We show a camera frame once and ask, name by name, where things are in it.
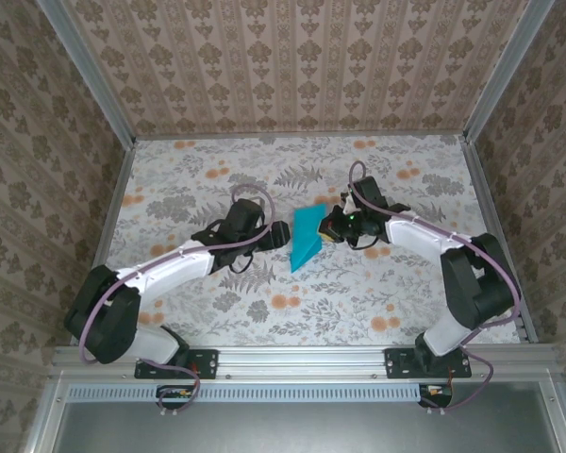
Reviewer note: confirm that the turquoise cloth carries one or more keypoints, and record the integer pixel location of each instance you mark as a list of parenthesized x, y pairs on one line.
[(304, 236)]

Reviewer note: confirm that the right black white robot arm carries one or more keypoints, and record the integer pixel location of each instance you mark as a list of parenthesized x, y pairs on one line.
[(481, 288)]

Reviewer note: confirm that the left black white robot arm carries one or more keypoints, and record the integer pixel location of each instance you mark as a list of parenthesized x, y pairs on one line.
[(108, 321)]

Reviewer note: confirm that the floral table cover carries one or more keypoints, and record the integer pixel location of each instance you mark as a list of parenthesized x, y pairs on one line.
[(311, 321)]

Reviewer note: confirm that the grey metal panel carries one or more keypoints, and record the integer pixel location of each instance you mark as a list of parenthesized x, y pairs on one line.
[(302, 429)]

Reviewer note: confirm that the black controller board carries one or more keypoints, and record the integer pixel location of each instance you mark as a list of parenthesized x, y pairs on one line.
[(174, 400), (434, 400)]

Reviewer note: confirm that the thin aluminium rail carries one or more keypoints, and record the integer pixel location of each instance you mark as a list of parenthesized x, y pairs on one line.
[(302, 135)]

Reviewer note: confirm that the wide aluminium frame beam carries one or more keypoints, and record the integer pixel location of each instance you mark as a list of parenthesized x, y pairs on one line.
[(302, 361)]

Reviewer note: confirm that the aluminium side rail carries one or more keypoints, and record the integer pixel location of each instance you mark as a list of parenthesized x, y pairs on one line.
[(113, 212), (489, 212)]

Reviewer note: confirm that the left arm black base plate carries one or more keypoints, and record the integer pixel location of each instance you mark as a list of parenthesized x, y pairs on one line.
[(207, 363)]

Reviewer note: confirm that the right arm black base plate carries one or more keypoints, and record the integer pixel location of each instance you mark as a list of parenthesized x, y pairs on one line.
[(398, 365)]

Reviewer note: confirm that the aluminium frame post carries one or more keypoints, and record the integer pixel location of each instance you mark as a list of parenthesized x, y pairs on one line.
[(88, 71), (504, 71)]

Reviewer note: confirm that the aluminium lower frame rail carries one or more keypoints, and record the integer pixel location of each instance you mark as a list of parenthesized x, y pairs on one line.
[(44, 420), (557, 420)]

